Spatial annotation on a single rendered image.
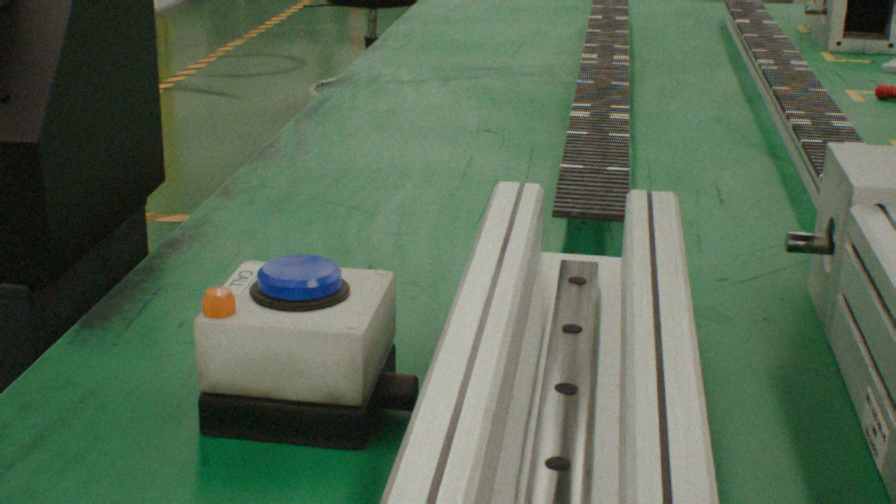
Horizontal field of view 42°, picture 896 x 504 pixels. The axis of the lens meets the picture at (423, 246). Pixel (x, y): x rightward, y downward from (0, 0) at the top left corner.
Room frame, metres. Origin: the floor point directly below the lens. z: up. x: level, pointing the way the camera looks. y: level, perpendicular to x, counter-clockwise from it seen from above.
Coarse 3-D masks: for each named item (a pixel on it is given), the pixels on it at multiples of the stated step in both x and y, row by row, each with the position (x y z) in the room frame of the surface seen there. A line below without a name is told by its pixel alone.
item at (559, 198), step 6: (558, 198) 0.76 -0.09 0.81; (564, 198) 0.76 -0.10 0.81; (570, 198) 0.76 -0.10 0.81; (576, 198) 0.75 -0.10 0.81; (582, 198) 0.75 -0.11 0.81; (588, 198) 0.75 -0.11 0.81; (594, 198) 0.75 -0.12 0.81; (600, 198) 0.75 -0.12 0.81; (606, 198) 0.75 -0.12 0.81; (612, 198) 0.75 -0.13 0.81; (618, 198) 0.75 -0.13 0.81; (624, 198) 0.75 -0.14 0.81; (582, 204) 0.74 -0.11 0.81; (588, 204) 0.74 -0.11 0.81; (594, 204) 0.74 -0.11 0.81; (600, 204) 0.74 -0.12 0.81; (606, 204) 0.74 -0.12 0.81; (612, 204) 0.74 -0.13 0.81; (618, 204) 0.74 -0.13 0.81; (624, 204) 0.74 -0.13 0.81
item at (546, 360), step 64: (512, 192) 0.60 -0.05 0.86; (640, 192) 0.60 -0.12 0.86; (512, 256) 0.50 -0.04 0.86; (576, 256) 0.61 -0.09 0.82; (640, 256) 0.51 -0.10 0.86; (448, 320) 0.43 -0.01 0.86; (512, 320) 0.43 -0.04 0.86; (576, 320) 0.49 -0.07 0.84; (640, 320) 0.43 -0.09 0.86; (448, 384) 0.37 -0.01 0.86; (512, 384) 0.44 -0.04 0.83; (576, 384) 0.43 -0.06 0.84; (640, 384) 0.37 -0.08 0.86; (448, 448) 0.33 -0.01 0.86; (512, 448) 0.40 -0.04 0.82; (576, 448) 0.38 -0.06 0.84; (640, 448) 0.33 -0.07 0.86; (704, 448) 0.33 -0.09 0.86
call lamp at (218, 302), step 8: (216, 288) 0.49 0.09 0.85; (224, 288) 0.49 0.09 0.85; (208, 296) 0.49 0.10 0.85; (216, 296) 0.48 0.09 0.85; (224, 296) 0.49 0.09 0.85; (232, 296) 0.49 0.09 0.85; (208, 304) 0.48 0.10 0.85; (216, 304) 0.48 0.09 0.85; (224, 304) 0.48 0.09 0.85; (232, 304) 0.49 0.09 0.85; (208, 312) 0.48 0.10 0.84; (216, 312) 0.48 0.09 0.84; (224, 312) 0.48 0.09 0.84; (232, 312) 0.49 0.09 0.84
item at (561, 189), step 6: (558, 186) 0.78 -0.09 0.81; (564, 186) 0.78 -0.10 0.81; (570, 186) 0.78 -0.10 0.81; (576, 186) 0.78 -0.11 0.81; (558, 192) 0.77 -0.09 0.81; (564, 192) 0.77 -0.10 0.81; (570, 192) 0.77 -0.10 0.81; (576, 192) 0.77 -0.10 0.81; (582, 192) 0.77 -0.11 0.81; (588, 192) 0.77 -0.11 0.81; (594, 192) 0.77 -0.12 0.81; (600, 192) 0.77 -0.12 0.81; (606, 192) 0.77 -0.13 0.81; (612, 192) 0.77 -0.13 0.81; (618, 192) 0.77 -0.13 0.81; (624, 192) 0.77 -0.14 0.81
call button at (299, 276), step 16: (288, 256) 0.53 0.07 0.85; (304, 256) 0.53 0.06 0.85; (320, 256) 0.53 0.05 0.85; (272, 272) 0.51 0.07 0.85; (288, 272) 0.51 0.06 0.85; (304, 272) 0.51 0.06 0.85; (320, 272) 0.51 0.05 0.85; (336, 272) 0.51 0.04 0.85; (272, 288) 0.50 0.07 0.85; (288, 288) 0.50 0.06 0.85; (304, 288) 0.50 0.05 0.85; (320, 288) 0.50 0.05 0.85; (336, 288) 0.51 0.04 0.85
